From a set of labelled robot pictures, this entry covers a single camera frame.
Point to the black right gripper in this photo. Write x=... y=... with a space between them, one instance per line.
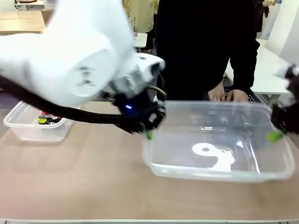
x=288 y=119

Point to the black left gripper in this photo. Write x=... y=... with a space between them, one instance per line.
x=133 y=109

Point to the small white paper piece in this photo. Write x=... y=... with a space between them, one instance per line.
x=240 y=144

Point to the clear plastic bin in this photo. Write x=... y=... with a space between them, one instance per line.
x=210 y=130
x=28 y=130

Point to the white paper scrap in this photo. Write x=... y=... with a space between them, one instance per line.
x=219 y=161

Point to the black red wrapper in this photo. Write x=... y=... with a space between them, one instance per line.
x=49 y=119

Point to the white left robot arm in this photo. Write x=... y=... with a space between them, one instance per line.
x=70 y=51

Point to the person's left hand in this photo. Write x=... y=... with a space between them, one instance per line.
x=238 y=96

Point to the person's right hand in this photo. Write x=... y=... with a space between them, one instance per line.
x=218 y=93

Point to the white table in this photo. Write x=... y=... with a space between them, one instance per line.
x=264 y=70

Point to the white desk with metal legs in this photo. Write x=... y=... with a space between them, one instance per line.
x=141 y=39

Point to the person in black sweater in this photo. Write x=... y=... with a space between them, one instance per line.
x=205 y=46

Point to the white board panel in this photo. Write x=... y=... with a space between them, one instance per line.
x=285 y=28

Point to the person in yellow shirt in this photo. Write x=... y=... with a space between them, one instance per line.
x=143 y=14

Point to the wooden table top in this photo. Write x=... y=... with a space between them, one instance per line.
x=21 y=22

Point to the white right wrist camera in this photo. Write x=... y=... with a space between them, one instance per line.
x=292 y=79

